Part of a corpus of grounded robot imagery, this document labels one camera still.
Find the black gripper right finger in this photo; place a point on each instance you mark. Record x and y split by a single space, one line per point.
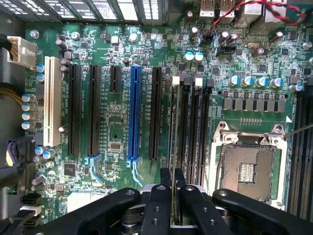
195 213

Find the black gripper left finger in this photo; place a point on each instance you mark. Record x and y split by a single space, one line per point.
156 210

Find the RAM slot with white latch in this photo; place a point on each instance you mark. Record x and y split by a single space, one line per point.
175 81
196 122

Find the RAM slot with black latch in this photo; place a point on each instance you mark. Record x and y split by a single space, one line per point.
185 122
206 122

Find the metal CPU socket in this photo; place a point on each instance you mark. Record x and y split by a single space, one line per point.
247 166

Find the square black chip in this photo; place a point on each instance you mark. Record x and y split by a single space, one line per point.
69 169

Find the long black expansion slot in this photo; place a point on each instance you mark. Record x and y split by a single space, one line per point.
74 110
155 112
94 110

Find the blue expansion slot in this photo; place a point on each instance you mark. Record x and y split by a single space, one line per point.
134 112

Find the green motherboard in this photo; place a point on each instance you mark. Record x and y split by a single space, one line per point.
117 110

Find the black and white SATA connector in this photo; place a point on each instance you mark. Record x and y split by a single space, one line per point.
30 215

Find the thin metal locking lever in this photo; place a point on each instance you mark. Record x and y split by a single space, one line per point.
299 129

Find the short black expansion slot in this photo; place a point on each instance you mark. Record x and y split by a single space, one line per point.
115 78

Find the white PCI expansion slot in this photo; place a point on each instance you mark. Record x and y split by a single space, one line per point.
51 100

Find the teal topped capacitor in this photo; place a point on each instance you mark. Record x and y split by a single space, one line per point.
189 56
198 56

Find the grey metal PC case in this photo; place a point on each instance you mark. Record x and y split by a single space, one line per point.
12 122

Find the silver rear port block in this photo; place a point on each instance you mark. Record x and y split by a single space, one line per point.
249 12

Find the white power connector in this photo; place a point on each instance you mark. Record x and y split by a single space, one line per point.
20 52

